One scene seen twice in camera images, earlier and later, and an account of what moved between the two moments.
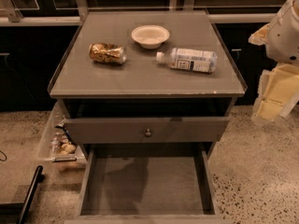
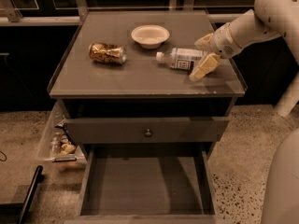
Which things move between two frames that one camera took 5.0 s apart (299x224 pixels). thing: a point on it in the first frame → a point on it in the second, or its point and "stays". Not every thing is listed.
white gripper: x=284 y=36 → x=222 y=42
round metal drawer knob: x=148 y=133 stays
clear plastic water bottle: x=190 y=59 stays
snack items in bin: x=63 y=142 stays
